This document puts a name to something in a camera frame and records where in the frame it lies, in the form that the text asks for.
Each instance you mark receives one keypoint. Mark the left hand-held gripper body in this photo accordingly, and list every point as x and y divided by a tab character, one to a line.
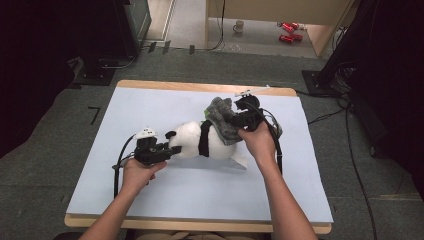
148	153

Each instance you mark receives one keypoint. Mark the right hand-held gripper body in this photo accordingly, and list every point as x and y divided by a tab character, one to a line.
251	116

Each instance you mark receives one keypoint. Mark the grey fuzzy cloth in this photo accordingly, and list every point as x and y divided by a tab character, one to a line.
221	123

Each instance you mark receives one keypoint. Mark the panda plush toy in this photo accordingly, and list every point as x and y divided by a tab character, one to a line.
190	138

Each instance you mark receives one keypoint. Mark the person's left hand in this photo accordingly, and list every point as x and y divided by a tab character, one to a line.
136	176

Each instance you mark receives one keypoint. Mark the person's right hand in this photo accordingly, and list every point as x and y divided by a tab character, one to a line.
261	145

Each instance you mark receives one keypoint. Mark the light blue table mat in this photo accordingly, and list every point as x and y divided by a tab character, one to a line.
200	193

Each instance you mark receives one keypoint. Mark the wooden table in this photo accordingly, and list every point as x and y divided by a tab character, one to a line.
166	86

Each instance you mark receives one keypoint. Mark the black tape corner mark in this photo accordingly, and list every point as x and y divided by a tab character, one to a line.
96	113

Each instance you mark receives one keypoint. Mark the red drink can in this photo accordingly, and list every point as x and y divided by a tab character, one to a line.
287	27
298	37
295	25
286	38

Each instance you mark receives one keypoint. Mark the beige mug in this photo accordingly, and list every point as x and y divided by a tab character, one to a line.
238	26

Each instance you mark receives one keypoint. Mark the black stand base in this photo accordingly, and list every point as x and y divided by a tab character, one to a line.
95	75

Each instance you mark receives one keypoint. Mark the black metal stand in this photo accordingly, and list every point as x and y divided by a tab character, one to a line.
333	60

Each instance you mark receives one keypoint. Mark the light wooden cabinet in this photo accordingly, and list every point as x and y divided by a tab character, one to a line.
273	10

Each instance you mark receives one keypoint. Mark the dark cabinet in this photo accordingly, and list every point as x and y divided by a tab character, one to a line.
133	23

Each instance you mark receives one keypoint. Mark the black curtain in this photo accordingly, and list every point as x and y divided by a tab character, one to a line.
40	66
396	83

